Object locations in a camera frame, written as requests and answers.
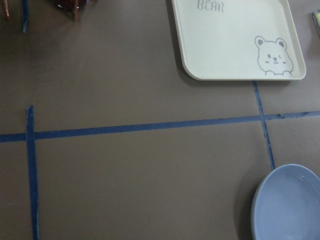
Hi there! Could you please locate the cream bear tray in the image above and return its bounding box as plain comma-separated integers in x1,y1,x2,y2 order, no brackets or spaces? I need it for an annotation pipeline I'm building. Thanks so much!
172,0,306,81

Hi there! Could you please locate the copper wire bottle rack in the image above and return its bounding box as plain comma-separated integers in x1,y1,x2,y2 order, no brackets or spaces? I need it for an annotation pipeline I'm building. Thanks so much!
0,0,97,22

